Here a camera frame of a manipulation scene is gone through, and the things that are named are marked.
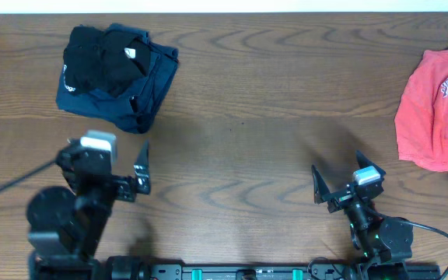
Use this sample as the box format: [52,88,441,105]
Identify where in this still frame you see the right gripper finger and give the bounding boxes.
[311,165,331,204]
[355,150,386,180]

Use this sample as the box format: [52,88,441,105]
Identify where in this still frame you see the black t-shirt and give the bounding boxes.
[63,26,154,97]

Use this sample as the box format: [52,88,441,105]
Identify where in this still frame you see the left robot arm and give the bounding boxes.
[26,139,151,279]

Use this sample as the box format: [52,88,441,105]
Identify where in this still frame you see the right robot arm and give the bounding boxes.
[311,151,414,279]

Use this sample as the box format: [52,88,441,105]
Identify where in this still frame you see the folded navy blue trousers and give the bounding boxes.
[56,23,179,134]

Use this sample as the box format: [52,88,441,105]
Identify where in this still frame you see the red printed t-shirt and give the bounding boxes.
[394,49,448,173]

